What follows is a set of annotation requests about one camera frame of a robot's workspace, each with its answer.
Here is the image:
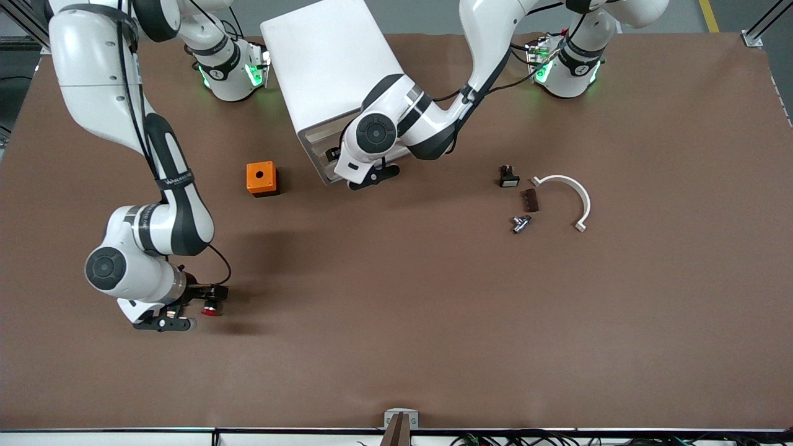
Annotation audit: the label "white half-ring pipe clamp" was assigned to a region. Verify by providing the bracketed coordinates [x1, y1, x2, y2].
[532, 175, 592, 233]

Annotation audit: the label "tangled black cables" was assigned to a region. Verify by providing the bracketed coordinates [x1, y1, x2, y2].
[356, 431, 793, 446]

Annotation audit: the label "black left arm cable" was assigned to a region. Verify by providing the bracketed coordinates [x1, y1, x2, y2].
[431, 0, 614, 103]

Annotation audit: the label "aluminium frame post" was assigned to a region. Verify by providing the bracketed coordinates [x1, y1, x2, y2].
[742, 0, 793, 48]
[0, 0, 53, 53]

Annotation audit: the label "brown bar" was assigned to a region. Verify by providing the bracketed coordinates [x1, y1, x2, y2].
[379, 413, 413, 446]

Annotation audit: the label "grey metal table bracket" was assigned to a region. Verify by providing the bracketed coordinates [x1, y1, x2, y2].
[383, 408, 419, 430]

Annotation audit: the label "white drawer cabinet housing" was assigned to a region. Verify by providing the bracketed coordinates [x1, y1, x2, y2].
[260, 0, 406, 185]

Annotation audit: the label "orange box with hole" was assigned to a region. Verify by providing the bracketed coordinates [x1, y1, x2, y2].
[246, 161, 280, 198]

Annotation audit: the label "white table edge rail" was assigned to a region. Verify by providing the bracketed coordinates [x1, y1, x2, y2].
[0, 427, 793, 446]

